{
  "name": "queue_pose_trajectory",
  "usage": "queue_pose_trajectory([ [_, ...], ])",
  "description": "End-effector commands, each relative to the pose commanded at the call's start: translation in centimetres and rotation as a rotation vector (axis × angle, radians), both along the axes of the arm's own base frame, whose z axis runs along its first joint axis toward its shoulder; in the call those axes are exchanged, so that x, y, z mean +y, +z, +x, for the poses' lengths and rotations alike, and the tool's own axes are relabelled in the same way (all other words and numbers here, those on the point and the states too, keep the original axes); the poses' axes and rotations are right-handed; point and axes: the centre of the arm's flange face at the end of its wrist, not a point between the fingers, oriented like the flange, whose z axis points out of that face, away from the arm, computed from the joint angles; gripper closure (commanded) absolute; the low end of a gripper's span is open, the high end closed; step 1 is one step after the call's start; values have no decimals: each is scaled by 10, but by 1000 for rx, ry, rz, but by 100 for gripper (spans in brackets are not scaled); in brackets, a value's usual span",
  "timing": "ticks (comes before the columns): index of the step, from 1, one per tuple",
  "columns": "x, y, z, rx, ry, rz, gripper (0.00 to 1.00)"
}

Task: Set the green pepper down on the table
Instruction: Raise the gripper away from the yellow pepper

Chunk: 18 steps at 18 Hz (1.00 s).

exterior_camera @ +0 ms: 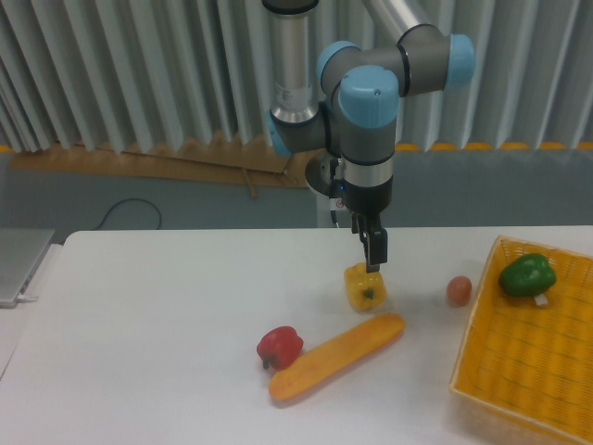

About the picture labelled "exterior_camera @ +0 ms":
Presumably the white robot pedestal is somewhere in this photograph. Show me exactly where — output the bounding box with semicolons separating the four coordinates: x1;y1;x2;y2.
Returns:
305;152;353;229

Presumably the yellow woven basket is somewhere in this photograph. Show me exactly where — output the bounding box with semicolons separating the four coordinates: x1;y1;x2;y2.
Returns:
449;235;592;444

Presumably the long orange bread loaf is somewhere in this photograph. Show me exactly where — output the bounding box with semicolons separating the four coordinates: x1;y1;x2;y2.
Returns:
268;312;406;402

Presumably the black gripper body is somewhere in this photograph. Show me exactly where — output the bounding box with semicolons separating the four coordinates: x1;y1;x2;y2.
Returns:
342;179;393;215

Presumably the black cable on floor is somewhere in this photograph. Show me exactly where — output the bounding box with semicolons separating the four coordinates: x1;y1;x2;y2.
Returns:
89;197;163;232

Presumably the brown egg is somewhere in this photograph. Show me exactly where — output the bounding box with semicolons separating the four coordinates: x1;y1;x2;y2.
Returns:
447;275;473;306

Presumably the yellow bell pepper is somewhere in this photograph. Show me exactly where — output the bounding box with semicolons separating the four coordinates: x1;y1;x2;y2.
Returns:
344;262;387;312

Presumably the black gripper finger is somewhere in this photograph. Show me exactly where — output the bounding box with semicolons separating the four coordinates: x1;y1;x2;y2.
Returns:
364;215;387;273
351;212;366;246

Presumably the green bell pepper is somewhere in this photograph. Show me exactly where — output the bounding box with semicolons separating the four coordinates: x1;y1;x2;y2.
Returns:
498;253;557;298

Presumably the brown cardboard sheet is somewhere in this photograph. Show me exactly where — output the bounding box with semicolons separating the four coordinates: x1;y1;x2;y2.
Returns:
9;136;316;198

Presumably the silver laptop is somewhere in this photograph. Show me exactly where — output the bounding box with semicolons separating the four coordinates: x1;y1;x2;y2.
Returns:
0;228;55;309

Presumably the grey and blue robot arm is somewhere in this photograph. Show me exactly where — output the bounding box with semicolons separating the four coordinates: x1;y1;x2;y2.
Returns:
264;1;476;273

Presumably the white tag in basket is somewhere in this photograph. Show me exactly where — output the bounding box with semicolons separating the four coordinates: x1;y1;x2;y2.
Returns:
534;293;549;307

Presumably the red bell pepper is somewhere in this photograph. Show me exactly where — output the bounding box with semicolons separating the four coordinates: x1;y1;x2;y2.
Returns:
257;326;304;371

